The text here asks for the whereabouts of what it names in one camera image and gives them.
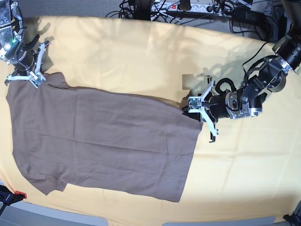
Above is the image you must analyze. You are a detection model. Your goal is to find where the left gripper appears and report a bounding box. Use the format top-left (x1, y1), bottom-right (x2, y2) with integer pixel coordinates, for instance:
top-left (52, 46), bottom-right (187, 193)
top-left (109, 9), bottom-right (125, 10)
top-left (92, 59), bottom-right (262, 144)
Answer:
top-left (209, 93), bottom-right (230, 118)

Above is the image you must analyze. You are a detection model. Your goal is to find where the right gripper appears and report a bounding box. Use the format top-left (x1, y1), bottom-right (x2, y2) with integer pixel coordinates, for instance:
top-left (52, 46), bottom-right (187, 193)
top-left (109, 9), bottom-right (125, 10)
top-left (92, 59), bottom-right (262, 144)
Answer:
top-left (11, 44), bottom-right (38, 71)

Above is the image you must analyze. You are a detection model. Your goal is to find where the brown T-shirt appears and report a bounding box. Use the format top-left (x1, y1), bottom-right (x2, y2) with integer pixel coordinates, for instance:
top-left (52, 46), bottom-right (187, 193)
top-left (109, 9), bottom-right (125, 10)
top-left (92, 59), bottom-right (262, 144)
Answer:
top-left (7, 73), bottom-right (201, 202)

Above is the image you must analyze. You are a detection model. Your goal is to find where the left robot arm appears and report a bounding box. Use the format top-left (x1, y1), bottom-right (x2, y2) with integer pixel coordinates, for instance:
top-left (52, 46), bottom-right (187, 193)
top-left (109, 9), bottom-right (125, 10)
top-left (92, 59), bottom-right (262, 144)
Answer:
top-left (206, 31), bottom-right (301, 122)

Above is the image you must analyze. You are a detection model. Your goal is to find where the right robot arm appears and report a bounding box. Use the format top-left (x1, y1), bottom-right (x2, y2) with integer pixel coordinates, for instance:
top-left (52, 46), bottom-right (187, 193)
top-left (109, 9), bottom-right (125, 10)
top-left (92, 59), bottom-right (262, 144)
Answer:
top-left (0, 0), bottom-right (40, 71)

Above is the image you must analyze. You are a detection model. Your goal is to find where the yellow table cloth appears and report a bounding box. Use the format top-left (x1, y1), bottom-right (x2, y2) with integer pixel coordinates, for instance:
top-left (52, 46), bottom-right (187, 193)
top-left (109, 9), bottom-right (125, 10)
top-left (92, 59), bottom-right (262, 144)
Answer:
top-left (0, 16), bottom-right (301, 226)

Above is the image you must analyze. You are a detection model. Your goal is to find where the black power adapter box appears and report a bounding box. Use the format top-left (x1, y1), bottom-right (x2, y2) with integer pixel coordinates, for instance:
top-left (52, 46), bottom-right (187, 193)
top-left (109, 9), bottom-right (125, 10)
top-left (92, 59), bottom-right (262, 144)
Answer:
top-left (232, 8), bottom-right (265, 25)

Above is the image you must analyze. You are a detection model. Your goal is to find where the white power strip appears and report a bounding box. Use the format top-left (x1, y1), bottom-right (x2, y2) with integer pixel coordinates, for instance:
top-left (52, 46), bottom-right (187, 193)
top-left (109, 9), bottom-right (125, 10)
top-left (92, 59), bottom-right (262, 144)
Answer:
top-left (151, 1), bottom-right (231, 18)

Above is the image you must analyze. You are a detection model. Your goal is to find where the black corner clamp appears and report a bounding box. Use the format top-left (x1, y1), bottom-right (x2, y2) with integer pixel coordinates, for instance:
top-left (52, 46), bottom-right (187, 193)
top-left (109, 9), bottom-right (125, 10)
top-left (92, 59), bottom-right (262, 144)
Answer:
top-left (283, 213), bottom-right (301, 226)

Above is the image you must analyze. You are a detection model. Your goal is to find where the red black clamp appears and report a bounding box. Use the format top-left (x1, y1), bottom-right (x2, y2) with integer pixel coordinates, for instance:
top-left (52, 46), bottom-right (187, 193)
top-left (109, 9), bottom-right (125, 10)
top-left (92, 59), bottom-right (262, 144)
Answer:
top-left (0, 185), bottom-right (27, 206)

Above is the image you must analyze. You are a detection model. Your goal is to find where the black cable bundle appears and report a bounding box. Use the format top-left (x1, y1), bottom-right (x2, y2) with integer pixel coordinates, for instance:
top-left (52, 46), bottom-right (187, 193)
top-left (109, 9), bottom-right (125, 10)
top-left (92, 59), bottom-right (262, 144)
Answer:
top-left (104, 0), bottom-right (189, 24)

